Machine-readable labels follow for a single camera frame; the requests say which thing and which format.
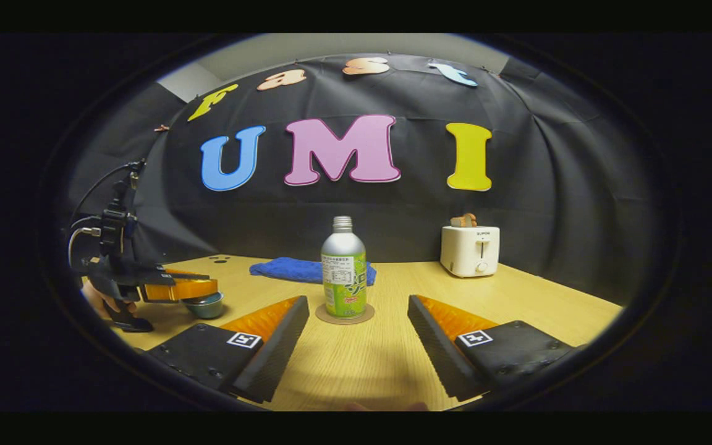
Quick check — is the silver green water bottle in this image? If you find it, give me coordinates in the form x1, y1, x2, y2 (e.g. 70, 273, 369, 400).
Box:
321, 216, 368, 318

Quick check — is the round brown coaster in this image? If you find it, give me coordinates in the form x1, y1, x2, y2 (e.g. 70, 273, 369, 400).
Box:
315, 302, 375, 325

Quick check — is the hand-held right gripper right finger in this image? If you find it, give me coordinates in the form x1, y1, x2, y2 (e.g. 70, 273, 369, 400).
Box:
407, 295, 585, 401

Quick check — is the teal white teacup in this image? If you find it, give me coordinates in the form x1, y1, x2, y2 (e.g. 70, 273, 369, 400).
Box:
183, 292, 224, 320

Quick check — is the white toaster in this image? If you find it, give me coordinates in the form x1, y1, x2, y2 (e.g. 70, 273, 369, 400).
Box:
440, 226, 501, 278

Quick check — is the blue cloth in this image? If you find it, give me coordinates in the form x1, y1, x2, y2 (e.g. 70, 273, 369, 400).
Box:
249, 257, 377, 286

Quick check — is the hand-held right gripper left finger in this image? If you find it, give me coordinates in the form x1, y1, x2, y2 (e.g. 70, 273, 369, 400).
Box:
146, 295, 310, 404

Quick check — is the black backdrop cloth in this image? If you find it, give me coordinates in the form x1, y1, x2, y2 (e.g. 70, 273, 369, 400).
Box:
66, 53, 659, 297

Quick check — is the black cable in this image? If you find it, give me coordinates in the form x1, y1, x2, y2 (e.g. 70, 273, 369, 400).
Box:
69, 162, 134, 231

